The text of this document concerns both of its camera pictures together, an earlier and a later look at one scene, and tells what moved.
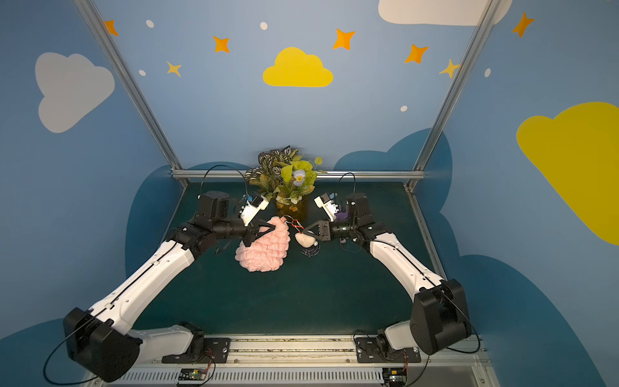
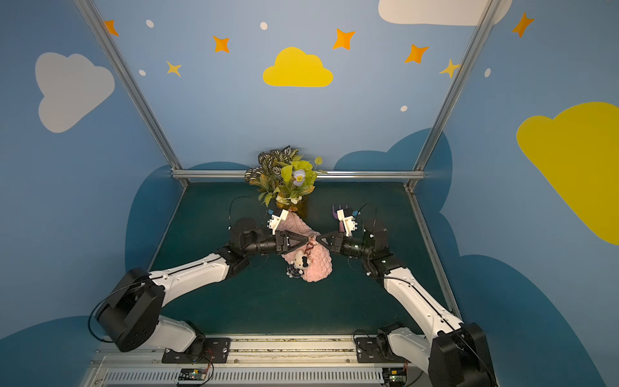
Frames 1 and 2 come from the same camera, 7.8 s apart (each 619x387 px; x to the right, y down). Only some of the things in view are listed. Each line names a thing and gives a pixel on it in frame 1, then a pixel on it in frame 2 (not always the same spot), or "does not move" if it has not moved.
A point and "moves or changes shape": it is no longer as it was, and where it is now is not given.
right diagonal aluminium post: [484, 22] does not move
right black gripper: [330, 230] → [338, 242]
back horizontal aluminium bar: [326, 174] does not move
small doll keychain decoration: [311, 246] moves or changes shape
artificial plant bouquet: [282, 175] does not move
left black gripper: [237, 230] → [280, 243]
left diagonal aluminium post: [133, 87] does not move
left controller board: [192, 376] does not move
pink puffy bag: [268, 251] moves or changes shape
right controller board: [394, 376] does not move
